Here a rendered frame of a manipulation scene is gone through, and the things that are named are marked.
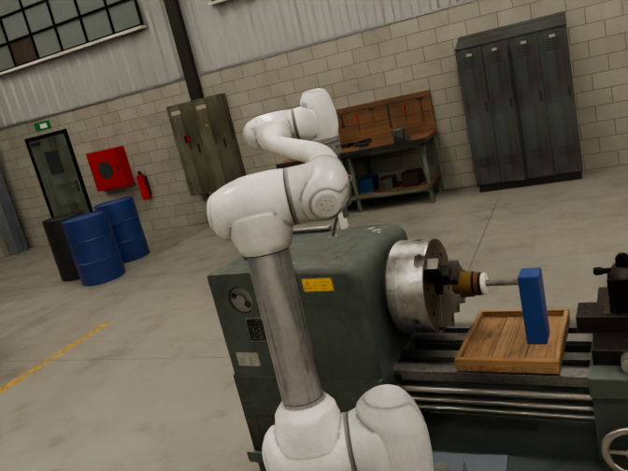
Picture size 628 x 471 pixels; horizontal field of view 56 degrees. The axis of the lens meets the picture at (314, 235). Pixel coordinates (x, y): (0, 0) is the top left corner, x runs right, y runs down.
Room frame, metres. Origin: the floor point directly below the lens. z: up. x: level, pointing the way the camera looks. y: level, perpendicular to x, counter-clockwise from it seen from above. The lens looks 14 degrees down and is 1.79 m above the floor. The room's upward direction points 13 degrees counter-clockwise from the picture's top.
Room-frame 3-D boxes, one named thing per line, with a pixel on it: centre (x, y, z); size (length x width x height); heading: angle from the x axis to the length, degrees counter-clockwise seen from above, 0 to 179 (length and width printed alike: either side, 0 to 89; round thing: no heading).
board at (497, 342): (1.72, -0.55, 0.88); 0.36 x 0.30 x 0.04; 149
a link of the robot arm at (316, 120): (1.85, -0.09, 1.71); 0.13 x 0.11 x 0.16; 84
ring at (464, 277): (1.78, -0.45, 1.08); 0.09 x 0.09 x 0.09; 59
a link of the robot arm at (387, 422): (1.25, -0.07, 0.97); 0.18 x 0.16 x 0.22; 84
